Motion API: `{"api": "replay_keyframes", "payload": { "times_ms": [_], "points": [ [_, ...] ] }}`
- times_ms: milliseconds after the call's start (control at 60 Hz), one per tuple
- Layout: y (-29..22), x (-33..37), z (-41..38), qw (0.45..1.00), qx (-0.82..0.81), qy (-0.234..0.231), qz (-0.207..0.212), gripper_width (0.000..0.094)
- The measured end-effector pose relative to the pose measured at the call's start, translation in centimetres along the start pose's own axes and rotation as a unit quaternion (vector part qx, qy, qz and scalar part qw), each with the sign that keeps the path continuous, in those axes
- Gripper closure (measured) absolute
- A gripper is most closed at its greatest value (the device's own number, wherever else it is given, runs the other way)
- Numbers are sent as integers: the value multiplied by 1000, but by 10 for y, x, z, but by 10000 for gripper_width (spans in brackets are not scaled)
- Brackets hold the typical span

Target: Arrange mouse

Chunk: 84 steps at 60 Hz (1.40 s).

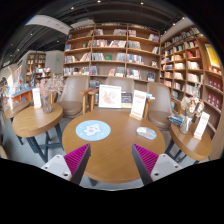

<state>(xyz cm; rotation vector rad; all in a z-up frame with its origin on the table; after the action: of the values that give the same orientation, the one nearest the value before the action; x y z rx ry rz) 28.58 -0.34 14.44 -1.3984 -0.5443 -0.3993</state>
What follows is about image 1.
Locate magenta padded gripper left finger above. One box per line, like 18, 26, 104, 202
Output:
41, 143, 92, 186

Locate white sign card table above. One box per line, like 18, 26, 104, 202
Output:
32, 88, 42, 108
194, 112, 210, 140

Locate book on middle chair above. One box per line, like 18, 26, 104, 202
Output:
121, 93, 132, 103

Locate white framed picture sign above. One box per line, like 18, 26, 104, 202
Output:
99, 85, 121, 108

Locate middle brown leather armchair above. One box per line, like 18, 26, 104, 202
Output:
89, 77, 135, 110

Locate glass vase dried flowers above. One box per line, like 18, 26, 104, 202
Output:
36, 76, 63, 114
180, 83, 204, 134

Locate distant wooden bookshelf left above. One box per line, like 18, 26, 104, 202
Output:
22, 51, 46, 85

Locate grey computer mouse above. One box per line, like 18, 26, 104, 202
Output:
136, 127, 157, 140

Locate white sign card right table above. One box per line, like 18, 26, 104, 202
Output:
194, 112, 210, 140

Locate round blue mouse pad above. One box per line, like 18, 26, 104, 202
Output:
76, 120, 111, 141

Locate round wooden table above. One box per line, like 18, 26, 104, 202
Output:
62, 110, 165, 183
165, 123, 212, 164
11, 102, 64, 163

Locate white sign card left table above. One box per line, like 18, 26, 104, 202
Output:
32, 88, 42, 108

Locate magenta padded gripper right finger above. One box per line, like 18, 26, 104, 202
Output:
131, 143, 183, 186

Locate white red menu stand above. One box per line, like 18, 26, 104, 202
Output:
130, 90, 147, 120

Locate round wooden centre table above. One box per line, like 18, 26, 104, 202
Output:
62, 110, 165, 183

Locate stack of books right table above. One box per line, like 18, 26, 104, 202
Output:
168, 113, 184, 126

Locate glass vase dried flowers right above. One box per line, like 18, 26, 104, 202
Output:
180, 83, 204, 134

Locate glass vase dried flowers left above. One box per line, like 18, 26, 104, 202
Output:
36, 76, 63, 114

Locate round wooden left table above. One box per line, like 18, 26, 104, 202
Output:
11, 102, 64, 163

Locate left brown leather armchair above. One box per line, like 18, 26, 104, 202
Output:
58, 75, 91, 118

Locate right brown leather armchair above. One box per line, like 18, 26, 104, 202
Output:
147, 82, 172, 131

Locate brown leather armchair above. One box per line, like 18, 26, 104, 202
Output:
58, 75, 91, 118
147, 82, 172, 131
89, 77, 135, 110

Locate large wooden centre bookshelf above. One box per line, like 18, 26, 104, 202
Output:
62, 22, 161, 88

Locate round wooden right table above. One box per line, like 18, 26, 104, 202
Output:
165, 123, 212, 164

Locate orange blue display counter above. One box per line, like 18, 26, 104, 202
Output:
3, 87, 33, 104

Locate wooden right bookshelf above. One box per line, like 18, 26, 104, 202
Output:
160, 25, 224, 160

